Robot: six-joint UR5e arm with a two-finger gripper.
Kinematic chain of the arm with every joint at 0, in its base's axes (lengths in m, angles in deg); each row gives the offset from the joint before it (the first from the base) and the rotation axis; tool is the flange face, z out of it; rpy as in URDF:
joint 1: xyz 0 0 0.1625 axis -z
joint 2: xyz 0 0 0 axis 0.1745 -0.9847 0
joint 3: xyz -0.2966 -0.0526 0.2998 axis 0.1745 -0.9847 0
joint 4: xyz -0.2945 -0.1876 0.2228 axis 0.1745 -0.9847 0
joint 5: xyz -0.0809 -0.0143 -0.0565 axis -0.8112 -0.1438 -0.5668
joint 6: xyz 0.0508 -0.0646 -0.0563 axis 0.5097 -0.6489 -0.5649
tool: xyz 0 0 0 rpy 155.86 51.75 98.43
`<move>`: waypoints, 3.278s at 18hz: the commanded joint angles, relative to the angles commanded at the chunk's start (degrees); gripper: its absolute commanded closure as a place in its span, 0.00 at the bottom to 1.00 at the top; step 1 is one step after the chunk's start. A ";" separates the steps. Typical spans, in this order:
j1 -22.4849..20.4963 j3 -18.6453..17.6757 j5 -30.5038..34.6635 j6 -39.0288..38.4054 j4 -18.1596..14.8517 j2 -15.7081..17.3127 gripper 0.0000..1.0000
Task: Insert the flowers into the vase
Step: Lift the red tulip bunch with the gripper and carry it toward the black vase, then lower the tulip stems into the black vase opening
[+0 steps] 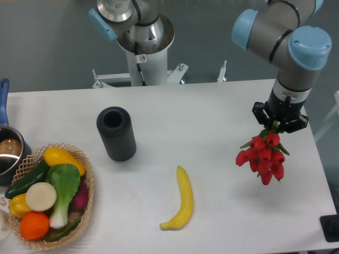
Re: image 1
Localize green cucumber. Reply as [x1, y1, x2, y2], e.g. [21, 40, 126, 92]
[5, 159, 50, 199]

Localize cream round slice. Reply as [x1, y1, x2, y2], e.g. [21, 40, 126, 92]
[25, 182, 57, 212]

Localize dark grey ribbed vase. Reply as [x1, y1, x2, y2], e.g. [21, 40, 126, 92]
[96, 106, 137, 162]

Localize white metal base frame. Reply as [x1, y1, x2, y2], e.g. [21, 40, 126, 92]
[92, 60, 227, 88]

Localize orange fruit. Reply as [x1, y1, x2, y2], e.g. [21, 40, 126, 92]
[20, 212, 50, 240]

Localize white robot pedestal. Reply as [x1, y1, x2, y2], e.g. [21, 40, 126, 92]
[118, 14, 175, 86]

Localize green bean pod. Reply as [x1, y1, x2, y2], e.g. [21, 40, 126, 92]
[47, 217, 81, 242]

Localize red tulip bouquet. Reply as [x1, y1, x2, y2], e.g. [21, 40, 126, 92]
[235, 121, 289, 186]

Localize blue saucepan with handle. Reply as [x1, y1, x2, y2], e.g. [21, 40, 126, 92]
[1, 78, 32, 186]

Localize yellow banana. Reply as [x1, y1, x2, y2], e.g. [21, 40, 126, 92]
[159, 166, 194, 231]

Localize black cable on pedestal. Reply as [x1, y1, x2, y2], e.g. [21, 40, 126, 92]
[133, 41, 147, 87]

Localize small garlic piece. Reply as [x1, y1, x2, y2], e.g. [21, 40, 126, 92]
[0, 197, 7, 206]

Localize green bok choy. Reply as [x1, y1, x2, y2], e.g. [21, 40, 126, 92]
[46, 164, 81, 229]

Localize purple sweet potato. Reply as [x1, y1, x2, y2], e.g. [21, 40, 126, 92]
[72, 180, 88, 209]

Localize woven wicker basket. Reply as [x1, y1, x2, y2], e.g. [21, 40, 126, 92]
[5, 143, 94, 250]

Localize black device at edge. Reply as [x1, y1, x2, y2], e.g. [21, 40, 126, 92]
[319, 214, 338, 242]

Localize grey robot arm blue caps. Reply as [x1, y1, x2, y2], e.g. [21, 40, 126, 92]
[88, 1, 332, 133]

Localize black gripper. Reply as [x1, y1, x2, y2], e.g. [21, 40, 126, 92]
[252, 79, 311, 133]

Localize yellow bell pepper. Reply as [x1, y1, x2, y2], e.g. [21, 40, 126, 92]
[8, 193, 32, 218]

